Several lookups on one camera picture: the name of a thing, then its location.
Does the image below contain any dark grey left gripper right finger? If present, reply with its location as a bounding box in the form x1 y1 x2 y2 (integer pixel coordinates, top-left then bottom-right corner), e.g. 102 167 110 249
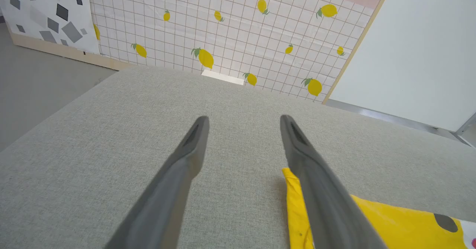
280 114 387 249

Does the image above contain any plain white partition panel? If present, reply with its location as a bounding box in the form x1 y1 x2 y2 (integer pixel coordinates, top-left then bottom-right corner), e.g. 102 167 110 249
329 0 476 133

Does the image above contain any white rectangular box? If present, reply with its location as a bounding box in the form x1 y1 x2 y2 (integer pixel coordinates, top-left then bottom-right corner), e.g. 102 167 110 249
201 69 245 86

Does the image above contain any grey diamond pattern panel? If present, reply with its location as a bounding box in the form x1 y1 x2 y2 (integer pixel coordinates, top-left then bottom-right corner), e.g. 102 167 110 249
0 0 102 62

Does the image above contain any grey metal panel stand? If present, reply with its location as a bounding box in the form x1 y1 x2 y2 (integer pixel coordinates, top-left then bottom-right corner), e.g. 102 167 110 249
325 99 476 147

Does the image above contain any lemon print grid panel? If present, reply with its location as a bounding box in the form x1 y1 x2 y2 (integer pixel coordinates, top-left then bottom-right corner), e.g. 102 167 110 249
87 0 396 105

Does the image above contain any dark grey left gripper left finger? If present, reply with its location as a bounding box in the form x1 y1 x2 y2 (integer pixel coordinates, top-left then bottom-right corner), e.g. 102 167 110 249
104 115 210 249

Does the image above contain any yellow cat face shirt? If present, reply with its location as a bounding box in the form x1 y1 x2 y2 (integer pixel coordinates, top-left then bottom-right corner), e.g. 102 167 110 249
282 167 476 249

